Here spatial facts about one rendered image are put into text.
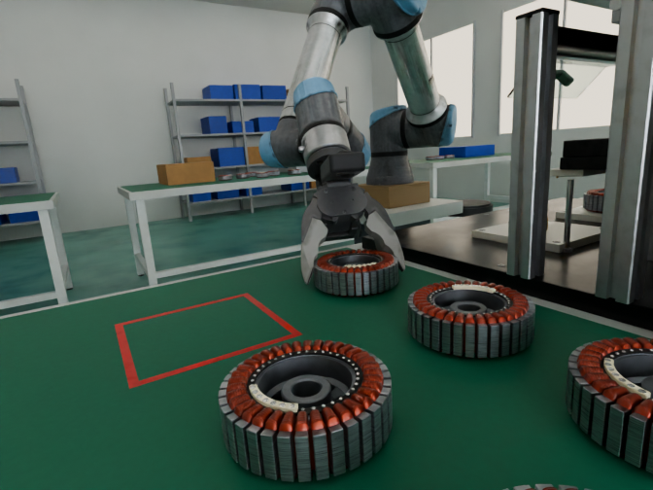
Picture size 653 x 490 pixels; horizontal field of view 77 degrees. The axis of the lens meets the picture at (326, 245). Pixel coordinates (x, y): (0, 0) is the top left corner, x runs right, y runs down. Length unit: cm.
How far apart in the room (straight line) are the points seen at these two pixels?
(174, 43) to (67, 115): 190
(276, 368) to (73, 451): 14
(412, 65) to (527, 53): 61
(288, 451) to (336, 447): 3
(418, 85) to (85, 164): 620
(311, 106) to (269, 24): 731
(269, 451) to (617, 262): 37
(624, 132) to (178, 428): 44
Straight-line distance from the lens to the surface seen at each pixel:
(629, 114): 47
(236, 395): 27
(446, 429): 30
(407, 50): 108
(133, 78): 715
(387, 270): 51
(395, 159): 129
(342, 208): 58
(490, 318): 37
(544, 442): 30
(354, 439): 25
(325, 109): 68
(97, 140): 700
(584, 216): 90
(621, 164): 47
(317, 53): 95
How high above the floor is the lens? 93
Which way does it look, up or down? 13 degrees down
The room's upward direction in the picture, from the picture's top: 4 degrees counter-clockwise
